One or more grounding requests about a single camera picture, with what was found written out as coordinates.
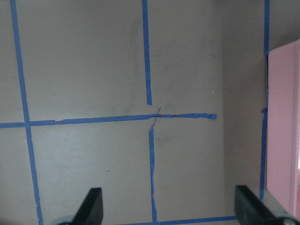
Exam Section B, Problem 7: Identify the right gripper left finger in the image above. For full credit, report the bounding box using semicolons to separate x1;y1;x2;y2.
56;187;104;225

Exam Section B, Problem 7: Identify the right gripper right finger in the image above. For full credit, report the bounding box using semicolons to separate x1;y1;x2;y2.
234;185;300;225

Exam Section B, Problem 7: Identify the pink plastic bin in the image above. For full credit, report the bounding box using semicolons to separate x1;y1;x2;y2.
267;41;300;218

